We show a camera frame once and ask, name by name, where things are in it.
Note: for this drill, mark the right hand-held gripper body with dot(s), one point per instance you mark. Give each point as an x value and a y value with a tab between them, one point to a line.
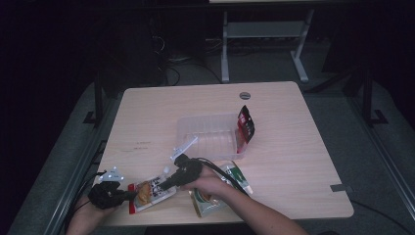
189	171

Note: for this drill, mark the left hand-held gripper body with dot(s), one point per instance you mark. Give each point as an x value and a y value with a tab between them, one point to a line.
104	196

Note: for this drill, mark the orange white snack packet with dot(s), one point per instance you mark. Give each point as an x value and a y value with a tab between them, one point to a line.
150	194

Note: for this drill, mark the clear plastic container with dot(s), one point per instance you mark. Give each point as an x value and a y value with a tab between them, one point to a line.
208	137

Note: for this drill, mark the red black snack packet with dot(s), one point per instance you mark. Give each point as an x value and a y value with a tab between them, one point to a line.
246	125

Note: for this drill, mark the person's left hand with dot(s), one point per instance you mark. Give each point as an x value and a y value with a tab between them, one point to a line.
91	212

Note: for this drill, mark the person's right hand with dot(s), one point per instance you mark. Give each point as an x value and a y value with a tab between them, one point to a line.
212	182

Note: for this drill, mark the green white snack packet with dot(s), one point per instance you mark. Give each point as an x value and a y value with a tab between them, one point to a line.
238	174

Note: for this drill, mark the black metal stand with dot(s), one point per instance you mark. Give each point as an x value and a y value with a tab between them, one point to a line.
98	104
368	98

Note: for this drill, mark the grey tape strip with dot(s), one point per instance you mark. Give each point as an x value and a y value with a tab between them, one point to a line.
341	188

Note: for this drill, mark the white metal desk frame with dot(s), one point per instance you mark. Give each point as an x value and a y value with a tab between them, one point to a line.
225	49

